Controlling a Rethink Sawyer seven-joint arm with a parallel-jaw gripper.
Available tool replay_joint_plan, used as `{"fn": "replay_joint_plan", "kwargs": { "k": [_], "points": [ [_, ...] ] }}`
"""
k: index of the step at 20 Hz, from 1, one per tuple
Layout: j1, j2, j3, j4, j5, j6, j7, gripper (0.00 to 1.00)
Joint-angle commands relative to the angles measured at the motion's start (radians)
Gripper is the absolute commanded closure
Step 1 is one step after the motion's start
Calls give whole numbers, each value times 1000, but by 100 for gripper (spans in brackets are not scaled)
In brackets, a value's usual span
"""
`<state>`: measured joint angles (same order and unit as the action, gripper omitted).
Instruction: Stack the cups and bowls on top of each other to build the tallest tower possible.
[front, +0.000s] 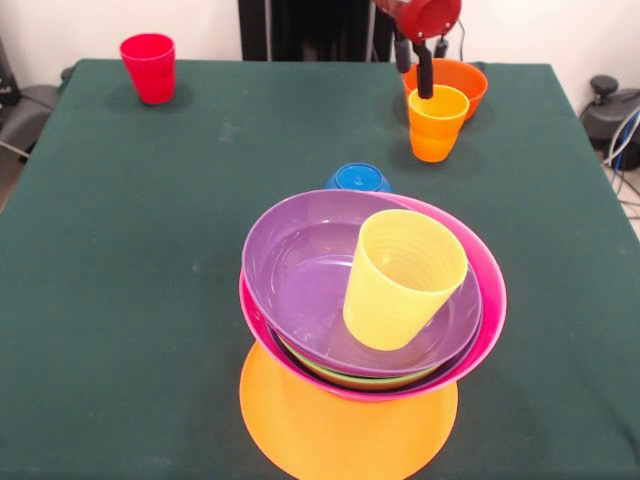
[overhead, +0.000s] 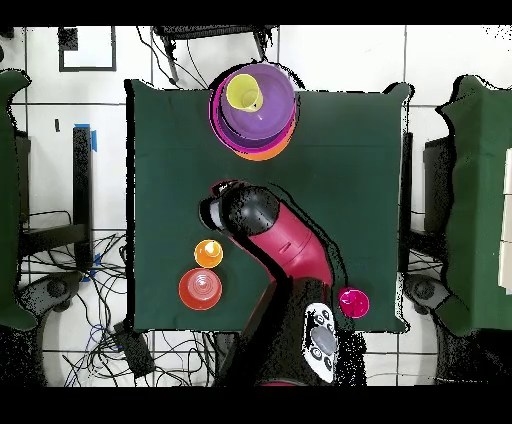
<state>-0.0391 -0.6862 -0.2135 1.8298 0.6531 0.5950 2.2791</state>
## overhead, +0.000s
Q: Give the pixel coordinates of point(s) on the purple plastic bowl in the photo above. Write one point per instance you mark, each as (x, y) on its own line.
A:
(230, 138)
(272, 112)

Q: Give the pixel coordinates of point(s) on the large orange plastic bowl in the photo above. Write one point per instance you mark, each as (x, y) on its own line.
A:
(276, 154)

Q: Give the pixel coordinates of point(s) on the large pink plastic bowl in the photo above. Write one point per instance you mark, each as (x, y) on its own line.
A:
(212, 116)

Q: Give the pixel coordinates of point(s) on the orange plastic cup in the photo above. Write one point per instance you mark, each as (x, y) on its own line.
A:
(208, 254)

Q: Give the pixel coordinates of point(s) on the yellow plastic cup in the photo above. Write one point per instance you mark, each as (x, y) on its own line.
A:
(244, 92)

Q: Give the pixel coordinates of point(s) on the small red-orange plastic bowl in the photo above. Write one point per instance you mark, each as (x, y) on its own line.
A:
(200, 288)

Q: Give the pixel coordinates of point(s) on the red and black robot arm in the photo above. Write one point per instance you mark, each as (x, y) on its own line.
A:
(296, 248)

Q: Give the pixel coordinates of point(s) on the dark green tablecloth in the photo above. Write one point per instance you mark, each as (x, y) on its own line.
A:
(340, 160)

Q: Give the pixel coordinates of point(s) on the black metal stand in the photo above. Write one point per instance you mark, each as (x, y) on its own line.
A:
(82, 180)

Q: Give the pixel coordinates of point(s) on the black stool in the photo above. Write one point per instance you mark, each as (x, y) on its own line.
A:
(212, 31)

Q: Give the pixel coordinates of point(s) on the red plastic cup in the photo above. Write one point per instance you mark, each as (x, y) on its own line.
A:
(354, 304)

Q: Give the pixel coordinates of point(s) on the black power brick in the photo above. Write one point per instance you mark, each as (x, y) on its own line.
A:
(134, 352)

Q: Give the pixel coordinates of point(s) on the green covered side table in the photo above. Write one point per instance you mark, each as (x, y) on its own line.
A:
(476, 200)
(8, 200)

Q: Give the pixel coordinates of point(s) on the white box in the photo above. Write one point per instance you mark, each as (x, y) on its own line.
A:
(507, 220)

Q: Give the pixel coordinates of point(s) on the black floor frame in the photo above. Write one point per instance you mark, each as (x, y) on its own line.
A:
(68, 40)

